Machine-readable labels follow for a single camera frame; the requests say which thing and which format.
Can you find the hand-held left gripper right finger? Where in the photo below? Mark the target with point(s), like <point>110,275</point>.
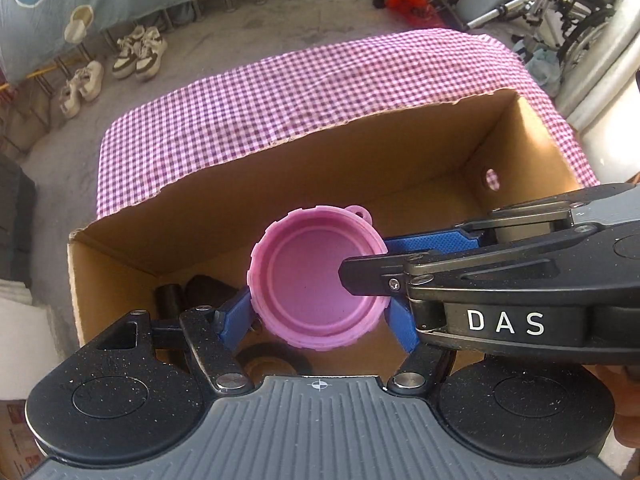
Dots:
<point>402,329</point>

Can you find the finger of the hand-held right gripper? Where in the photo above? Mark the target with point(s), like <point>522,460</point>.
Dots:
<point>435,242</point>
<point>370,275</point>

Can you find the folding wheelchair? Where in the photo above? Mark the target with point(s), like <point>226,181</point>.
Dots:
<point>505,7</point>

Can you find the pale green plastic bag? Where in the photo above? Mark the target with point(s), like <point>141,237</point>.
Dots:
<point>542,67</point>

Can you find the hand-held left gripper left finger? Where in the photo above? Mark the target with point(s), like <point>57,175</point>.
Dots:
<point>235,321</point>

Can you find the white and brown sneaker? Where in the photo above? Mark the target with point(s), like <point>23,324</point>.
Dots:
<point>152,55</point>
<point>127,52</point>

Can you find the purple checked tablecloth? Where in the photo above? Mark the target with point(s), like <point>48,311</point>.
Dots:
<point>300,95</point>

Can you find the black tape roll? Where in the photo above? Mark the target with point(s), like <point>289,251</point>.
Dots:
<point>301,360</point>

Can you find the person's right hand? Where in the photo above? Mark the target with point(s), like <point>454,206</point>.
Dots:
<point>625,400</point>

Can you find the yellow pole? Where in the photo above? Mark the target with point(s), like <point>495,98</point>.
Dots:
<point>42,73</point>

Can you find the brown cardboard box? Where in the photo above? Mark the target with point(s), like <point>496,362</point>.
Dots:
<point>400,160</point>

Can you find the black tube with gold end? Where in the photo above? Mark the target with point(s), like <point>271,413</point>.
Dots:
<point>170,301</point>

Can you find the printed cardboard carton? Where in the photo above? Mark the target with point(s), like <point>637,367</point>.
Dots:
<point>12,425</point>

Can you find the black car charger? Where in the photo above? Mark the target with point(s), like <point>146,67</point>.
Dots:
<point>205,287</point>

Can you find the cream platform shoe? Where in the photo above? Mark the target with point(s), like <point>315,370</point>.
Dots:
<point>70,100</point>
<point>90,80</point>

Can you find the pink plastic lid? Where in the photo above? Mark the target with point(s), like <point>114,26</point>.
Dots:
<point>300,280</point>

